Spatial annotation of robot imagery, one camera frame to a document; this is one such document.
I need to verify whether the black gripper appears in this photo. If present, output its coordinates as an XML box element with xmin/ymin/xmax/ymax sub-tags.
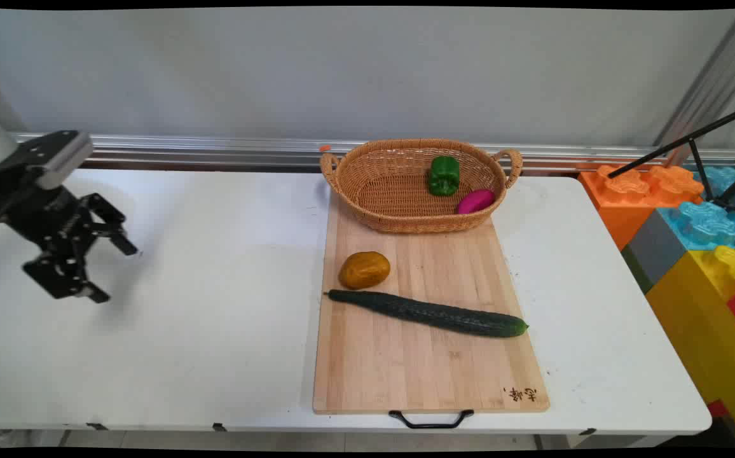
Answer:
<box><xmin>0</xmin><ymin>167</ymin><xmax>140</xmax><ymax>304</ymax></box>

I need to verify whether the long dark green cucumber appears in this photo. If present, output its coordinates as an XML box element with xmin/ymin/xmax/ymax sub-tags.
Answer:
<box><xmin>324</xmin><ymin>289</ymin><xmax>530</xmax><ymax>338</ymax></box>

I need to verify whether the brown yellow potato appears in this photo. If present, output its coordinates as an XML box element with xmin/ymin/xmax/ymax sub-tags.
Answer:
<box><xmin>338</xmin><ymin>251</ymin><xmax>392</xmax><ymax>291</ymax></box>

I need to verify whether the woven wicker basket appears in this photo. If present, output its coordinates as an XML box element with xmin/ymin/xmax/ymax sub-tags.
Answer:
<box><xmin>319</xmin><ymin>138</ymin><xmax>524</xmax><ymax>234</ymax></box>

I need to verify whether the bamboo cutting board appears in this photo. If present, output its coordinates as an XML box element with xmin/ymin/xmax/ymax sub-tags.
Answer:
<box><xmin>312</xmin><ymin>191</ymin><xmax>551</xmax><ymax>415</ymax></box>

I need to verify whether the green bell pepper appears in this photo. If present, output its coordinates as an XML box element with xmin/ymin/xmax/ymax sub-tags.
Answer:
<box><xmin>427</xmin><ymin>155</ymin><xmax>462</xmax><ymax>197</ymax></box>

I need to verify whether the magenta toy vegetable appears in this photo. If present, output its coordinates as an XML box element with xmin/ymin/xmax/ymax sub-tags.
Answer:
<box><xmin>457</xmin><ymin>188</ymin><xmax>497</xmax><ymax>215</ymax></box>

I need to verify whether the orange giant building block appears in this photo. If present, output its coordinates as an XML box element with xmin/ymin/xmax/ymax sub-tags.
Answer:
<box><xmin>578</xmin><ymin>164</ymin><xmax>705</xmax><ymax>251</ymax></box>

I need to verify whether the grey giant building block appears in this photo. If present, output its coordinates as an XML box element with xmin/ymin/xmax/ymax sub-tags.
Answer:
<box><xmin>620</xmin><ymin>209</ymin><xmax>690</xmax><ymax>294</ymax></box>

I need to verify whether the light blue giant building block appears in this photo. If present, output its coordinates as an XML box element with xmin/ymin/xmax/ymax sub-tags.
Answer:
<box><xmin>657</xmin><ymin>200</ymin><xmax>735</xmax><ymax>251</ymax></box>
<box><xmin>692</xmin><ymin>165</ymin><xmax>735</xmax><ymax>204</ymax></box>

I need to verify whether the black tripod stand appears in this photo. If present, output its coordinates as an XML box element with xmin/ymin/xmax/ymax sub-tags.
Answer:
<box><xmin>607</xmin><ymin>102</ymin><xmax>735</xmax><ymax>212</ymax></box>

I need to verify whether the yellow giant building block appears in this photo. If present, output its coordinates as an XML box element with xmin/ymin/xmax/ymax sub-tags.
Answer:
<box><xmin>645</xmin><ymin>244</ymin><xmax>735</xmax><ymax>448</ymax></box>

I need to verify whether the aluminium rail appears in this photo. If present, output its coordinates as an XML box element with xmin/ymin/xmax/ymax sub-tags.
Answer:
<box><xmin>10</xmin><ymin>132</ymin><xmax>735</xmax><ymax>173</ymax></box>

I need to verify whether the slanted aluminium post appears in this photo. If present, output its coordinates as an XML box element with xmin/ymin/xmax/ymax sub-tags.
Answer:
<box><xmin>654</xmin><ymin>9</ymin><xmax>735</xmax><ymax>167</ymax></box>

